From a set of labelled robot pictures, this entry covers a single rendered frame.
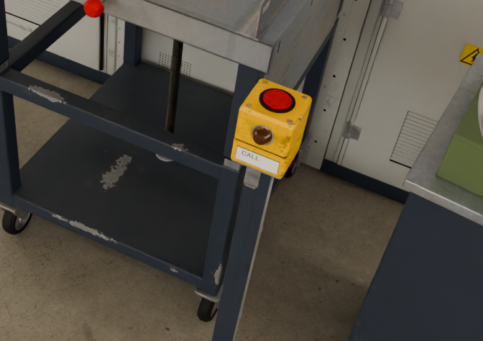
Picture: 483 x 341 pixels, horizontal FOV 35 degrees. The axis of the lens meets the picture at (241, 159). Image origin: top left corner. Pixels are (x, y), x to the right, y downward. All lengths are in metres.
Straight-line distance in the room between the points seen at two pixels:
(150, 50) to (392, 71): 0.73
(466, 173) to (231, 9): 0.46
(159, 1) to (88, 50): 1.11
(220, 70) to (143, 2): 0.92
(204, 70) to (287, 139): 1.23
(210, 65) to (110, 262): 0.64
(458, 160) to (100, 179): 0.99
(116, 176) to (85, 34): 0.59
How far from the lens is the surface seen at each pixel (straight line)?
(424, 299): 1.37
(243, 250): 1.22
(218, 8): 1.29
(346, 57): 2.01
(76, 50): 2.40
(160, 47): 2.24
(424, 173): 1.22
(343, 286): 2.00
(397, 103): 2.02
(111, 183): 1.89
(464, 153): 1.18
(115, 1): 1.32
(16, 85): 1.62
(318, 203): 2.17
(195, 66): 2.22
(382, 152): 2.13
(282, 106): 1.01
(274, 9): 1.28
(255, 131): 1.00
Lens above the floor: 1.54
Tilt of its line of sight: 43 degrees down
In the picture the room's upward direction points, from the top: 11 degrees clockwise
